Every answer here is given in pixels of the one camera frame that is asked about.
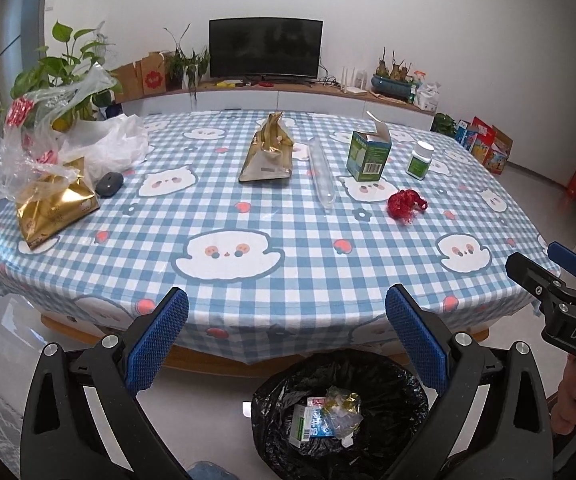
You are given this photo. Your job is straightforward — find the clear plastic bag red print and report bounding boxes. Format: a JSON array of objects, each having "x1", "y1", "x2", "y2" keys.
[{"x1": 0, "y1": 62, "x2": 118, "y2": 201}]

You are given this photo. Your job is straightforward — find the blue white milk carton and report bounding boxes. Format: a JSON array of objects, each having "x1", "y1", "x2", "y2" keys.
[{"x1": 304, "y1": 396, "x2": 339, "y2": 438}]

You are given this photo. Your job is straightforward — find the waste bin black liner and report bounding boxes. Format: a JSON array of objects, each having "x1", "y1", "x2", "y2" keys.
[{"x1": 251, "y1": 350, "x2": 429, "y2": 480}]

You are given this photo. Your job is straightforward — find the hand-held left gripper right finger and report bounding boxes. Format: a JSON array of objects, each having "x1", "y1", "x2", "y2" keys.
[{"x1": 383, "y1": 284, "x2": 554, "y2": 480}]

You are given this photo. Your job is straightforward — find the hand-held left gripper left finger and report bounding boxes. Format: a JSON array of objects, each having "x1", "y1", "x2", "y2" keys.
[{"x1": 20, "y1": 287, "x2": 191, "y2": 480}]

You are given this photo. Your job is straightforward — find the clear bag of gold wrappers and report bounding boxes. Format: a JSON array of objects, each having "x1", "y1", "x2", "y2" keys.
[{"x1": 323, "y1": 386, "x2": 363, "y2": 438}]

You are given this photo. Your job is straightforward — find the pothos plant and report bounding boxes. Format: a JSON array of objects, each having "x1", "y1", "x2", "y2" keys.
[{"x1": 10, "y1": 21, "x2": 123, "y2": 121}]

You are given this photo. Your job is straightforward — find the white packet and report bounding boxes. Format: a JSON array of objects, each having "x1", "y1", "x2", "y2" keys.
[{"x1": 417, "y1": 81, "x2": 441, "y2": 112}]

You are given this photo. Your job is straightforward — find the black television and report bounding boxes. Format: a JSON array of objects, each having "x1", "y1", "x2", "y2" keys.
[{"x1": 209, "y1": 17, "x2": 325, "y2": 82}]

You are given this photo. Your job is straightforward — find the cardboard box red flower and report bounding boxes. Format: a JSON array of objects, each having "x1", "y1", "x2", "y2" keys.
[{"x1": 141, "y1": 51, "x2": 169, "y2": 95}]

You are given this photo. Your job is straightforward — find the white green medicine box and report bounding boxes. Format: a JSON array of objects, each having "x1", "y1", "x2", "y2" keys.
[{"x1": 290, "y1": 404, "x2": 315, "y2": 447}]

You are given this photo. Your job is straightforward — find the white pill bottle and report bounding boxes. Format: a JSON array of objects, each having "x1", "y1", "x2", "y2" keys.
[{"x1": 407, "y1": 141, "x2": 435, "y2": 179}]

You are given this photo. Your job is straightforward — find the clear plastic tube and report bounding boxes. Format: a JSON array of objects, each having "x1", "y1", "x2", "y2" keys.
[{"x1": 309, "y1": 138, "x2": 337, "y2": 212}]

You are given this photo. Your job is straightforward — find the green potted plant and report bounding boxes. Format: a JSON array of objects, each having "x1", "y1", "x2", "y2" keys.
[{"x1": 164, "y1": 25, "x2": 211, "y2": 103}]

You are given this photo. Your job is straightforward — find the white plastic bag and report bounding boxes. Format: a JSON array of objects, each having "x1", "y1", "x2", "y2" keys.
[{"x1": 60, "y1": 113, "x2": 149, "y2": 181}]

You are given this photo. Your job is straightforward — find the green cardboard box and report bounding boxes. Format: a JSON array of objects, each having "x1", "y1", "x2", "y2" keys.
[{"x1": 346, "y1": 111, "x2": 393, "y2": 182}]

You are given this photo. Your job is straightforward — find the blue slipper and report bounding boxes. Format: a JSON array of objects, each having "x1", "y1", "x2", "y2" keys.
[{"x1": 188, "y1": 460, "x2": 239, "y2": 480}]

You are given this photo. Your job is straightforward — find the grey computer mouse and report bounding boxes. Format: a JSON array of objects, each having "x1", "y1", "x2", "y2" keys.
[{"x1": 95, "y1": 171, "x2": 124, "y2": 196}]

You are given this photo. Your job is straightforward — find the red wrapper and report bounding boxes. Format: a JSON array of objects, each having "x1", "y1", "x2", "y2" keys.
[{"x1": 387, "y1": 190, "x2": 429, "y2": 223}]

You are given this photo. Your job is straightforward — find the small green floor plant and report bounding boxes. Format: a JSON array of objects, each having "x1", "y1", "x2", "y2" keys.
[{"x1": 433, "y1": 112, "x2": 459, "y2": 137}]

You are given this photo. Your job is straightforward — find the pale spindly plant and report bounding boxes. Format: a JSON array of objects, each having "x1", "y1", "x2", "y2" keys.
[{"x1": 92, "y1": 22, "x2": 114, "y2": 63}]

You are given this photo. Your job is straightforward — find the blue checked tablecloth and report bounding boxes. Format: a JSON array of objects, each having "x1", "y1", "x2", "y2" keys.
[{"x1": 0, "y1": 111, "x2": 559, "y2": 367}]

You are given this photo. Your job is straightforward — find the bonsai in blue pot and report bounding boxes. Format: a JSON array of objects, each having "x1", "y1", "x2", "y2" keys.
[{"x1": 370, "y1": 47, "x2": 415, "y2": 100}]

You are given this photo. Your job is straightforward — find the blue printed box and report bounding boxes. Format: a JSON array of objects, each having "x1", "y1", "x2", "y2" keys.
[{"x1": 455, "y1": 120, "x2": 479, "y2": 148}]

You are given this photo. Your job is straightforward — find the cardboard box colourful print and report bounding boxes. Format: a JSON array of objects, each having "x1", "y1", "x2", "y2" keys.
[{"x1": 483, "y1": 127, "x2": 515, "y2": 176}]

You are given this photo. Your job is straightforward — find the white television cabinet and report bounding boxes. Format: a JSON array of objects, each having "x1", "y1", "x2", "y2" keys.
[{"x1": 120, "y1": 80, "x2": 436, "y2": 131}]

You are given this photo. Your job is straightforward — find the gold foil bag red label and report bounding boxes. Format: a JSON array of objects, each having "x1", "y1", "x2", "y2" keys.
[{"x1": 16, "y1": 157, "x2": 101, "y2": 252}]

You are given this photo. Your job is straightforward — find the white router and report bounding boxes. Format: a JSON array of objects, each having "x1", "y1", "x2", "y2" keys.
[{"x1": 340, "y1": 66, "x2": 369, "y2": 95}]

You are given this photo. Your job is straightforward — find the red printed box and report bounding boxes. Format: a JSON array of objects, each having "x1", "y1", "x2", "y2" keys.
[{"x1": 470, "y1": 116, "x2": 496, "y2": 158}]

